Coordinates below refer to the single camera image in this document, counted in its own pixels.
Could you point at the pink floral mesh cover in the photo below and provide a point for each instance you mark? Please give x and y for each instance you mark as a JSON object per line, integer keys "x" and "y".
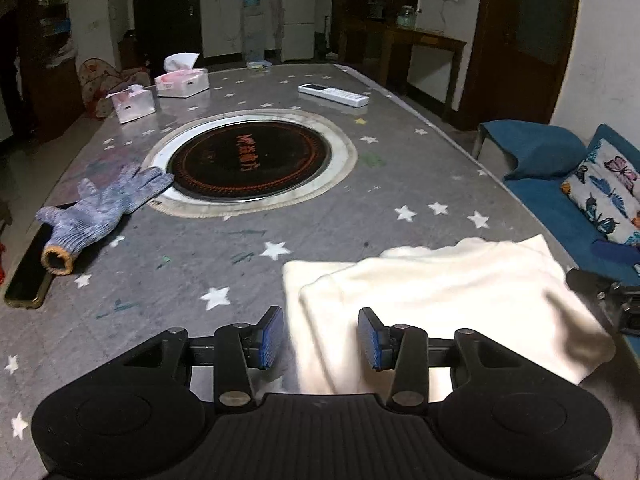
{"x": 100, "y": 82}

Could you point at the white remote control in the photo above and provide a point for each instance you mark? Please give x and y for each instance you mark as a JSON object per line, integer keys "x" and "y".
{"x": 332, "y": 95}

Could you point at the cream fleece garment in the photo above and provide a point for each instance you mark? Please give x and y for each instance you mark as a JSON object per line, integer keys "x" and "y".
{"x": 450, "y": 290}

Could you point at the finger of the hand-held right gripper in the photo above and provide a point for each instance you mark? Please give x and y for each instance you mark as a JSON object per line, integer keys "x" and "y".
{"x": 620, "y": 300}

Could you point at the blue sofa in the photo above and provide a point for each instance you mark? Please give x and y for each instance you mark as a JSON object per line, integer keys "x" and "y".
{"x": 540, "y": 195}

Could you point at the dark open shelf unit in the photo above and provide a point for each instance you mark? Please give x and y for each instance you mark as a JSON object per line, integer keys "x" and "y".
{"x": 50, "y": 60}

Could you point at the glass jar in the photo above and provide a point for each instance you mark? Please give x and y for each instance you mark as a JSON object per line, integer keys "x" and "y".
{"x": 406, "y": 17}

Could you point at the wooden door with glass pane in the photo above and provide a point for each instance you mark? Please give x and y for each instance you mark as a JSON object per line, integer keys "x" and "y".
{"x": 525, "y": 35}

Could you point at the round black induction cooktop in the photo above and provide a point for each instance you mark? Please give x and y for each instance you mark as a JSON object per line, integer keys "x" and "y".
{"x": 250, "y": 160}

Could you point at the black smartphone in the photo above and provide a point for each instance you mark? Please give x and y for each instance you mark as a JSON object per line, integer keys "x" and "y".
{"x": 27, "y": 285}

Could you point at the large pink tissue box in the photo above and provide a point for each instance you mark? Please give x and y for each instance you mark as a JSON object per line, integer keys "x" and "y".
{"x": 182, "y": 82}

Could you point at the dark brown door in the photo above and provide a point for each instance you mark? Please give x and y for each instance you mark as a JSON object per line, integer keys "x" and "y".
{"x": 165, "y": 10}

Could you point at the small pink tissue box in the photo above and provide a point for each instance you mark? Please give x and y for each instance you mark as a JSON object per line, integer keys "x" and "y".
{"x": 134, "y": 107}

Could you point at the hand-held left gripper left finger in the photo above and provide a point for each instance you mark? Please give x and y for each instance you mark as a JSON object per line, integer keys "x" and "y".
{"x": 270, "y": 336}

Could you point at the white refrigerator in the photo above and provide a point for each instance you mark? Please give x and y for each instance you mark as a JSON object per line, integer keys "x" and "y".
{"x": 298, "y": 15}

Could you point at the water dispenser with blue bottle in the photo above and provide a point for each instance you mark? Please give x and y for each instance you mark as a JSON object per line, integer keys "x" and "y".
{"x": 252, "y": 25}

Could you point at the butterfly print cushion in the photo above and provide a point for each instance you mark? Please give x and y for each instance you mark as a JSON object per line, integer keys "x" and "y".
{"x": 605, "y": 185}

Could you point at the small green-white packet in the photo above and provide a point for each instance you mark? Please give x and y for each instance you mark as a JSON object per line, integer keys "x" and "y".
{"x": 259, "y": 64}

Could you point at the brown wooden desk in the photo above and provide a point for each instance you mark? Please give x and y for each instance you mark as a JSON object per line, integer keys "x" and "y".
{"x": 425, "y": 37}

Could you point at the grey knit work glove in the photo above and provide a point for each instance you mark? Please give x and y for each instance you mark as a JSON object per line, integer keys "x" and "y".
{"x": 100, "y": 210}

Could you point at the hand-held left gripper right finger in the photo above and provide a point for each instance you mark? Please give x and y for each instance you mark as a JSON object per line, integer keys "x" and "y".
{"x": 370, "y": 341}

